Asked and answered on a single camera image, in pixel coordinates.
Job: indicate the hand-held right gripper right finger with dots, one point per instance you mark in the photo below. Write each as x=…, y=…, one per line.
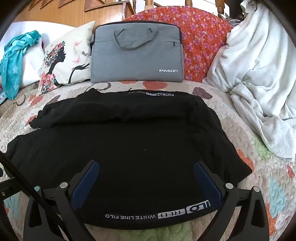
x=208, y=183

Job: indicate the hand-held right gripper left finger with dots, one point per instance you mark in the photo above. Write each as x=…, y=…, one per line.
x=86, y=183

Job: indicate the black pants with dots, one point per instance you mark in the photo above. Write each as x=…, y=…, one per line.
x=129, y=139

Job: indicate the heart pattern quilt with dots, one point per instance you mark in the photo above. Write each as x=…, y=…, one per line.
x=266, y=185

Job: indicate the pastel plastic tray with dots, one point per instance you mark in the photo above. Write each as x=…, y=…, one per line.
x=1, y=97

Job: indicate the printed throw pillow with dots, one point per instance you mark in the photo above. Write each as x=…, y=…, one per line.
x=69, y=69

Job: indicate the white pillow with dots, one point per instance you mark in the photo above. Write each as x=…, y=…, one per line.
x=32, y=69

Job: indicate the white fleece blanket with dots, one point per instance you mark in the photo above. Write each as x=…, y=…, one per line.
x=254, y=69

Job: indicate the teal star blanket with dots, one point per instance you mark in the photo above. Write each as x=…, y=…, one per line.
x=13, y=62

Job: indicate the grey laptop bag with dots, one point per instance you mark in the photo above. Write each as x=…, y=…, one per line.
x=136, y=60

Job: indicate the orange floral cushion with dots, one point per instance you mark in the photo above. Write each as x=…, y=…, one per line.
x=203, y=46

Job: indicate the dark clothes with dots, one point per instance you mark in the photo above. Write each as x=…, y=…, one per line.
x=237, y=20

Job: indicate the wooden staircase railing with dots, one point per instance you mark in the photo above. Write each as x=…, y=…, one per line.
x=69, y=11

